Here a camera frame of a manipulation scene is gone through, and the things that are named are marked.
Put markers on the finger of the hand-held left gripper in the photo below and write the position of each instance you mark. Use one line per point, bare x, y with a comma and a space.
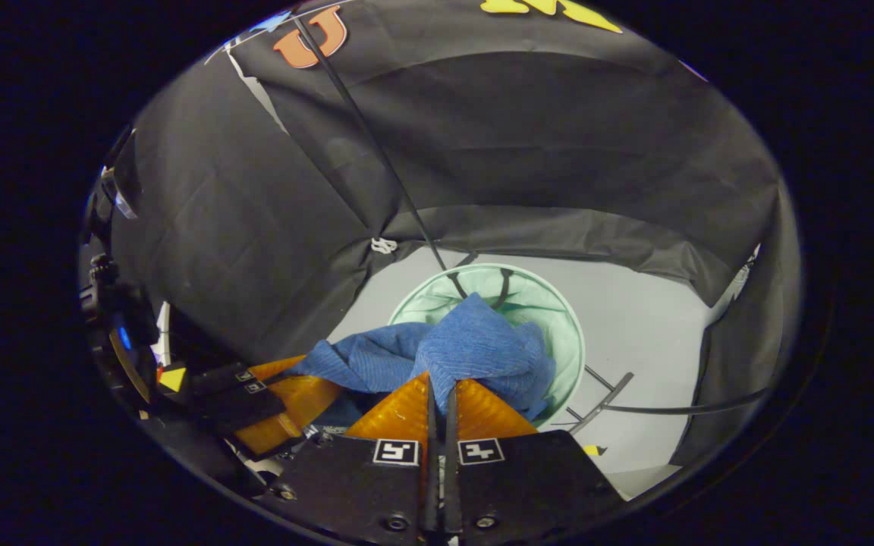
224, 375
247, 406

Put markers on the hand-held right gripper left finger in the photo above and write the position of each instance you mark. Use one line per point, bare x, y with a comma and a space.
353, 485

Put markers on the black clothes rack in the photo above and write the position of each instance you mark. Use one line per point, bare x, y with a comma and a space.
376, 144

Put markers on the green laundry hamper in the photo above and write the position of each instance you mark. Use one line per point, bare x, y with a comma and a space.
558, 326

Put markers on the yellow floor tape piece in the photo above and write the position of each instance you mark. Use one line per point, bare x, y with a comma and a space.
594, 450

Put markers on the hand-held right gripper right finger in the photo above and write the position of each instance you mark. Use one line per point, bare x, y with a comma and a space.
528, 478

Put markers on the blue jacket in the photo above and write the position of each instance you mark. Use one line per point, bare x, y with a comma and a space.
475, 349

